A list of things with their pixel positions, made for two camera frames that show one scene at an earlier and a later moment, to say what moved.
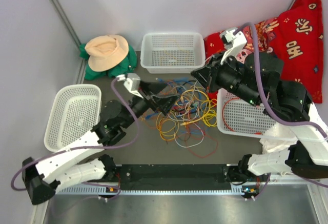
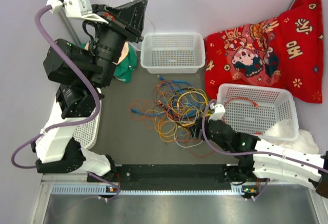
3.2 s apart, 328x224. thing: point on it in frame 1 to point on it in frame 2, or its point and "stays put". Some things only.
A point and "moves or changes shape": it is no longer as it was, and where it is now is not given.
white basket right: x=237 y=116 stays put
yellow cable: x=211 y=118 moves or changes shape
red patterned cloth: x=295 y=36 stays put
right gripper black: x=205 y=74 to x=195 y=129
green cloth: x=128 y=65 stays put
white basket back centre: x=172 y=53 stays put
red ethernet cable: x=257 y=133 stays put
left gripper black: x=164 y=104 to x=127 y=20
